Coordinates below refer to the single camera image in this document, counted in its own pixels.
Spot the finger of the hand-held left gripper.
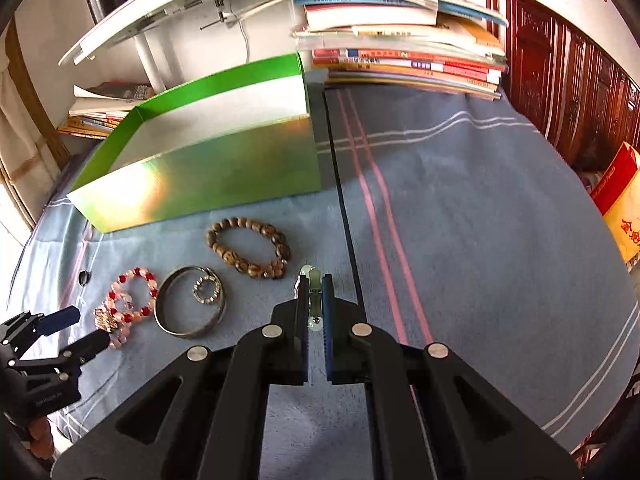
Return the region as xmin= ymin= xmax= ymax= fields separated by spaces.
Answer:
xmin=0 ymin=306 xmax=81 ymax=358
xmin=10 ymin=331 xmax=111 ymax=376

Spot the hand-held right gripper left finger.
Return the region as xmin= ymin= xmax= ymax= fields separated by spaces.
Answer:
xmin=52 ymin=276 xmax=311 ymax=480

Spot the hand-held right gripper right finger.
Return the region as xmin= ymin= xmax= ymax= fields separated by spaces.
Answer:
xmin=322 ymin=274 xmax=583 ymax=480

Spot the pink bead bracelet gold charm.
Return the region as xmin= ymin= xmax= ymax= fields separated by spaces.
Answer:
xmin=94 ymin=300 xmax=136 ymax=350

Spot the pale jade bracelet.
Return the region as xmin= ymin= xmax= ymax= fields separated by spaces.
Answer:
xmin=299 ymin=263 xmax=323 ymax=333

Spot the red and pink bead bracelet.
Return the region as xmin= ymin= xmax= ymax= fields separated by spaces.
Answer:
xmin=109 ymin=267 xmax=160 ymax=322

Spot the brown wooden bead bracelet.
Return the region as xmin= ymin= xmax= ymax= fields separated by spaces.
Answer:
xmin=206 ymin=217 xmax=292 ymax=279

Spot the silver metal bangle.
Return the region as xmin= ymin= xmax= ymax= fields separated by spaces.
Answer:
xmin=154 ymin=266 xmax=227 ymax=338

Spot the small rhinestone ring bracelet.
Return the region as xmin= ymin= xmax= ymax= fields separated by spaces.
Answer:
xmin=192 ymin=274 xmax=222 ymax=306

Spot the green cardboard box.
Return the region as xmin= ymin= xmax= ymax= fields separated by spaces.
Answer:
xmin=66 ymin=52 xmax=322 ymax=234

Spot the person's left hand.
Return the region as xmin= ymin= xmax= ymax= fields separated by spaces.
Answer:
xmin=27 ymin=416 xmax=55 ymax=461

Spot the blue striped blanket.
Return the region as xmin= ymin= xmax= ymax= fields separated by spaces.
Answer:
xmin=7 ymin=82 xmax=640 ymax=480

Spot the leaning stack of books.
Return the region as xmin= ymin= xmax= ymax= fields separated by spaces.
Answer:
xmin=56 ymin=82 xmax=156 ymax=140

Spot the tall stack of books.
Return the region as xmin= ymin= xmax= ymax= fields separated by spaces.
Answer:
xmin=292 ymin=0 xmax=511 ymax=102

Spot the red and yellow bag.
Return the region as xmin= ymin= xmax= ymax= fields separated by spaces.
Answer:
xmin=590 ymin=141 xmax=640 ymax=273

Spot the white desk shelf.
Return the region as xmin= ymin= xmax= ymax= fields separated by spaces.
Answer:
xmin=57 ymin=0 xmax=321 ymax=126

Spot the carved wooden headboard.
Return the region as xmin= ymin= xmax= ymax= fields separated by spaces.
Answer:
xmin=437 ymin=0 xmax=640 ymax=171

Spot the white cable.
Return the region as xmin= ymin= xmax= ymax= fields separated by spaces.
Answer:
xmin=235 ymin=10 xmax=252 ymax=63

